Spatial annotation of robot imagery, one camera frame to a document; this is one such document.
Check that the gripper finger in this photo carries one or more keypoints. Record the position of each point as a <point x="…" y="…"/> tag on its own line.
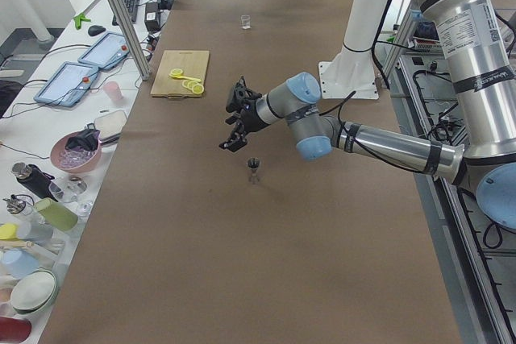
<point x="232" y="141"/>
<point x="242" y="137"/>

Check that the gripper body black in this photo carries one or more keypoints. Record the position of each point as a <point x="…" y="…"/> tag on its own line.
<point x="249" y="118"/>

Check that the steel double jigger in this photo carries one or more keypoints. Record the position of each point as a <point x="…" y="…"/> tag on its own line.
<point x="253" y="165"/>

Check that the small glass measuring cup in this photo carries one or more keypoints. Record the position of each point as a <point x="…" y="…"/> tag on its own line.
<point x="245" y="22"/>

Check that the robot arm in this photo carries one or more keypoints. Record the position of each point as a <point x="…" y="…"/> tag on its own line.
<point x="484" y="84"/>

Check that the pink plastic cup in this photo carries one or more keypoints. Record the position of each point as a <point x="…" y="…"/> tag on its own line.
<point x="113" y="91"/>

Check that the green plastic cup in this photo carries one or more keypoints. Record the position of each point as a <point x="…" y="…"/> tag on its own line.
<point x="56" y="214"/>

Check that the yellow cup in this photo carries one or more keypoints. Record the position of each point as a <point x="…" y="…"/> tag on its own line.
<point x="8" y="231"/>

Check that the light blue cup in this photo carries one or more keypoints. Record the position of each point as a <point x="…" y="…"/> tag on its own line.
<point x="19" y="263"/>

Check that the middle lemon slice of row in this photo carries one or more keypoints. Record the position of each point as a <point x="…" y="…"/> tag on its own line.
<point x="193" y="85"/>

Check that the wooden cutting board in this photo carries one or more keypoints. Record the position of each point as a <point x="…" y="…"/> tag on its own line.
<point x="194" y="63"/>

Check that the lemon slice on fork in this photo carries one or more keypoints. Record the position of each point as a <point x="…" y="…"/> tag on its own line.
<point x="176" y="72"/>

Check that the black power adapter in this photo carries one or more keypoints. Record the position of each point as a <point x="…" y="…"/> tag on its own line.
<point x="152" y="13"/>

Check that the black keyboard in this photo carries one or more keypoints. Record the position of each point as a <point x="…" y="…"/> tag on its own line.
<point x="128" y="3"/>

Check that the white lidded box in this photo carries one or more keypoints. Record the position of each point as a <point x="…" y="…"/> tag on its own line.
<point x="110" y="126"/>

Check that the far teach pendant tablet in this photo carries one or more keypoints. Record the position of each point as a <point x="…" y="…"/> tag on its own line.
<point x="110" y="49"/>

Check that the teach pendant tablet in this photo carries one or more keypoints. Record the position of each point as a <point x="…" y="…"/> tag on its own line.
<point x="68" y="85"/>
<point x="110" y="49"/>

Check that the pink bowl with ice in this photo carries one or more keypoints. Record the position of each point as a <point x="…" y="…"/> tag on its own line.
<point x="72" y="161"/>

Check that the black computer mouse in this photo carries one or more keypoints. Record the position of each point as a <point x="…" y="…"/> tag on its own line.
<point x="95" y="30"/>

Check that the near teach pendant tablet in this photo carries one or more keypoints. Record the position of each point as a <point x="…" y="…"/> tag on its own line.
<point x="68" y="85"/>

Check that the green plastic clamp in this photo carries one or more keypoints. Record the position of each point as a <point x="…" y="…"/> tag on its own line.
<point x="80" y="19"/>

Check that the black bottle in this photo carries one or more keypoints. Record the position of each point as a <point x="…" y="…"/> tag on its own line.
<point x="33" y="179"/>

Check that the white green bowl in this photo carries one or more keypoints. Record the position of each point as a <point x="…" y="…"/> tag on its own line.
<point x="34" y="292"/>

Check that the red container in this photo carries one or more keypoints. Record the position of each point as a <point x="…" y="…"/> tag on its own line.
<point x="14" y="330"/>

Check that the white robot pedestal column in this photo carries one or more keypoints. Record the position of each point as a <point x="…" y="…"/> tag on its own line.
<point x="364" y="21"/>

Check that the aluminium frame post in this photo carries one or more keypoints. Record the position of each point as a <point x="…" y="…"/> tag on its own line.
<point x="120" y="12"/>

